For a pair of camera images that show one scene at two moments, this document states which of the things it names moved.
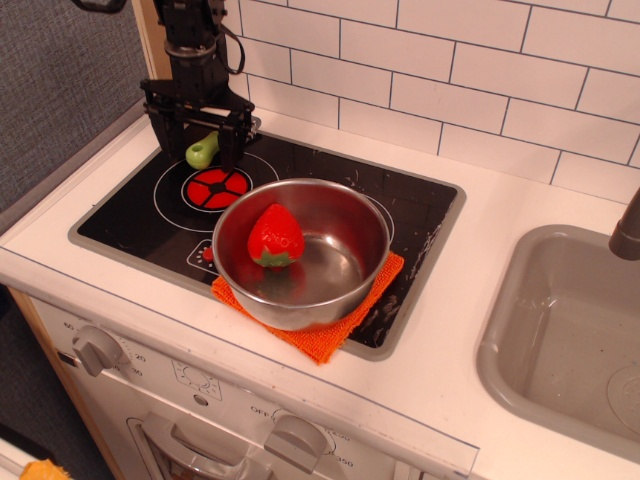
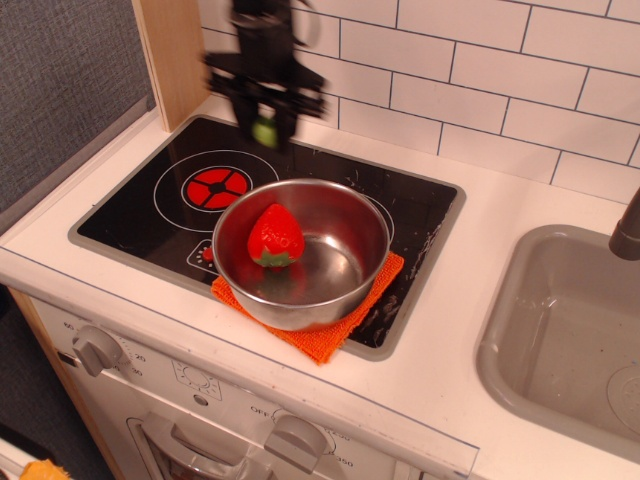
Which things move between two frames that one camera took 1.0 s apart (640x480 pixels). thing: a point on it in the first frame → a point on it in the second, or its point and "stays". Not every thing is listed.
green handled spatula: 200,153 → 264,130
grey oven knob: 296,442 stays
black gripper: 199,90 → 268,60
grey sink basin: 563,340 stays
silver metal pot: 347,236 stays
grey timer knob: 96,349 stays
